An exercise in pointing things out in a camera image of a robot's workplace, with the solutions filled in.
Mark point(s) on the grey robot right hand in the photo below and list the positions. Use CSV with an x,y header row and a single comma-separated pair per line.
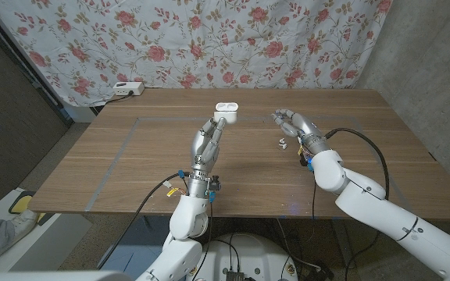
x,y
307,130

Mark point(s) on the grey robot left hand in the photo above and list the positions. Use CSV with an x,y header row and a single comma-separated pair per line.
x,y
205,148

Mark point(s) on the white AirPods case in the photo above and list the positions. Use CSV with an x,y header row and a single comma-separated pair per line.
x,y
226,113

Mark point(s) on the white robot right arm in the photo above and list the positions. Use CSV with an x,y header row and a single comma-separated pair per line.
x,y
385,210

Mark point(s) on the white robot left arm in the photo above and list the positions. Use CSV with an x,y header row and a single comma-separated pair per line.
x,y
182,242

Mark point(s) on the white power strip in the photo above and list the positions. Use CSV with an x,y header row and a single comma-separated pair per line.
x,y
128,88

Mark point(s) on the floral backdrop cloth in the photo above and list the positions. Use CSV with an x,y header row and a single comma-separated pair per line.
x,y
170,43

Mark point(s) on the grey table leg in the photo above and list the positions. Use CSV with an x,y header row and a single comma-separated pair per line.
x,y
342,242

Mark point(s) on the white round robot torso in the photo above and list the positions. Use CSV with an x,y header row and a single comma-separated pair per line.
x,y
264,253

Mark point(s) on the pale blue floor plate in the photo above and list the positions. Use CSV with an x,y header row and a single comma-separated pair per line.
x,y
139,250

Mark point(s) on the white floor board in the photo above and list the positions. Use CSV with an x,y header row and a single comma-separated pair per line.
x,y
45,242

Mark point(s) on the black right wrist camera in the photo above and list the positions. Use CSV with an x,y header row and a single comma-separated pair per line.
x,y
303,161

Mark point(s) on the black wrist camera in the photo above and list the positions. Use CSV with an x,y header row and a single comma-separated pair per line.
x,y
214,183
303,161

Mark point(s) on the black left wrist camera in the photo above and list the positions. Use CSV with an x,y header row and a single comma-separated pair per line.
x,y
214,183

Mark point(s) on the black door frame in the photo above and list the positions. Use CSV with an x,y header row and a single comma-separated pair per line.
x,y
41,91

